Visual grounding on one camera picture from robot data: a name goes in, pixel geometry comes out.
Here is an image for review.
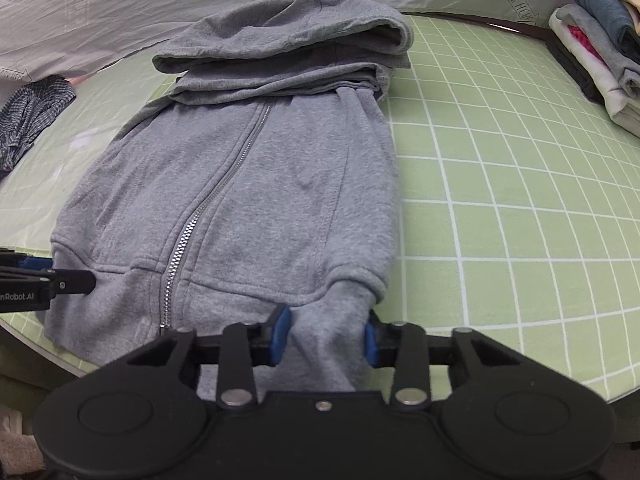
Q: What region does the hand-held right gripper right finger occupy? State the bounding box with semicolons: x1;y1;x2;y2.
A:
363;310;523;408

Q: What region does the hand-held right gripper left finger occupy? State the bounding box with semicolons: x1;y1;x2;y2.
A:
127;305;293;408

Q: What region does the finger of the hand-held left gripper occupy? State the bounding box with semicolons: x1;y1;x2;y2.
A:
0;268;97;295
0;247;55;273

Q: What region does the grey zip hoodie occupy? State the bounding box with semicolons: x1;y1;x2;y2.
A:
44;0;416;396

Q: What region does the light grey fleece garment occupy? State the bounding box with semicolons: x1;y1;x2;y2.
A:
555;4;640;103

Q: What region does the blue plaid shirt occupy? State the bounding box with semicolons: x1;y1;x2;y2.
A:
0;75;78;173

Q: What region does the beige fluffy cloth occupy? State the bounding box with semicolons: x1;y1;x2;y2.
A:
0;400;46;480

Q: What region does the green grid mat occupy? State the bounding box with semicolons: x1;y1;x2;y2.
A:
0;10;640;403

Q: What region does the carrot print grey sheet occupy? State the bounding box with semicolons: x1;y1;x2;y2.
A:
0;0;596;83

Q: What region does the black folded garment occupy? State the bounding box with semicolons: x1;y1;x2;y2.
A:
547;35;608;107

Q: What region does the white folded garment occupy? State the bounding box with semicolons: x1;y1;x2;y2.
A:
548;10;640;136

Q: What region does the red folded garment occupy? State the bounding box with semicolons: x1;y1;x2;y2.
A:
570;25;608;63

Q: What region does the dark blue folded garment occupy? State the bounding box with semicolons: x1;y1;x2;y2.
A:
569;0;640;61

